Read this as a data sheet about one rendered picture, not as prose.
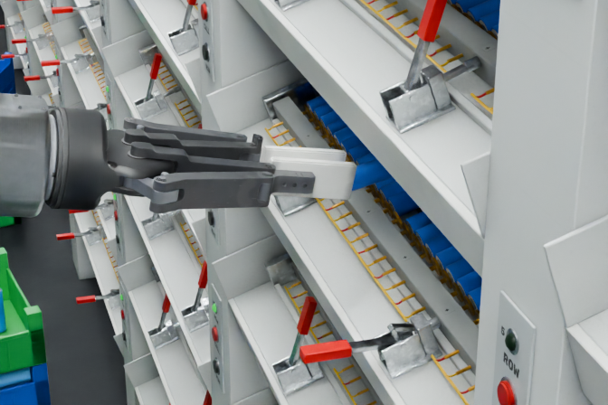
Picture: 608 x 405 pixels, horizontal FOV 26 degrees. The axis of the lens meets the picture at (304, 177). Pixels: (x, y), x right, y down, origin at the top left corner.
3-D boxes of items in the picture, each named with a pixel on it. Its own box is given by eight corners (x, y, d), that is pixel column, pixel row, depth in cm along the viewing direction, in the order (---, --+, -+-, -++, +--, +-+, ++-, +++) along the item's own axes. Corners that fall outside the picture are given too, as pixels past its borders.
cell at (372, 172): (403, 150, 107) (328, 174, 106) (409, 147, 105) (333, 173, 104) (411, 171, 107) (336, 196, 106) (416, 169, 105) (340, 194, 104)
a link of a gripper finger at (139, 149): (129, 139, 98) (131, 146, 96) (276, 154, 100) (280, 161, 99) (123, 187, 99) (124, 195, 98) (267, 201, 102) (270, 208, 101)
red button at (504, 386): (508, 416, 71) (509, 391, 70) (495, 400, 72) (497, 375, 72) (525, 413, 71) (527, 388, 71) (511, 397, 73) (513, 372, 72)
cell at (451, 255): (520, 241, 101) (445, 277, 100) (514, 241, 103) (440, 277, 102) (510, 220, 101) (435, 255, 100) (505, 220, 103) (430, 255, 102)
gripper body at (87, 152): (60, 131, 92) (189, 140, 95) (44, 89, 99) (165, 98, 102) (48, 228, 94) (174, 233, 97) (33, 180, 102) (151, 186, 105)
